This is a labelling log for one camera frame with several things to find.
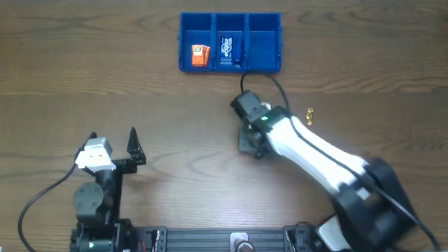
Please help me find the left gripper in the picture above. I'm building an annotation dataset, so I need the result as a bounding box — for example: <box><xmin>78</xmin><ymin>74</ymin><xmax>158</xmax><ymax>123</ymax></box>
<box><xmin>76</xmin><ymin>127</ymin><xmax>147</xmax><ymax>175</ymax></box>

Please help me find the blue candy pack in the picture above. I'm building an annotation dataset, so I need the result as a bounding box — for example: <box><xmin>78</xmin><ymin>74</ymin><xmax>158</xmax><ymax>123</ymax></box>
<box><xmin>219</xmin><ymin>36</ymin><xmax>235</xmax><ymax>66</ymax></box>

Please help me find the blue tray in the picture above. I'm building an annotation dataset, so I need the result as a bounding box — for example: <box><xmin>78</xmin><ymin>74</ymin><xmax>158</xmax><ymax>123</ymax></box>
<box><xmin>178</xmin><ymin>12</ymin><xmax>283</xmax><ymax>74</ymax></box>

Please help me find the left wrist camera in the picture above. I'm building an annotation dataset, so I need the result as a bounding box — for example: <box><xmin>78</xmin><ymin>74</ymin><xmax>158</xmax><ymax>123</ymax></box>
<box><xmin>74</xmin><ymin>136</ymin><xmax>117</xmax><ymax>173</ymax></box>

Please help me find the black cable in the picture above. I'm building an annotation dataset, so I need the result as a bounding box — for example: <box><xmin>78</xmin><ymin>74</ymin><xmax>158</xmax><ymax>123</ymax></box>
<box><xmin>17</xmin><ymin>162</ymin><xmax>78</xmax><ymax>252</ymax></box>
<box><xmin>239</xmin><ymin>71</ymin><xmax>442</xmax><ymax>252</ymax></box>

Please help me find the mounting rail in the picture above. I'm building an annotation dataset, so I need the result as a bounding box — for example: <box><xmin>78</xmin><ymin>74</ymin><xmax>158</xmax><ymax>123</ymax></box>
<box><xmin>134</xmin><ymin>225</ymin><xmax>318</xmax><ymax>252</ymax></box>

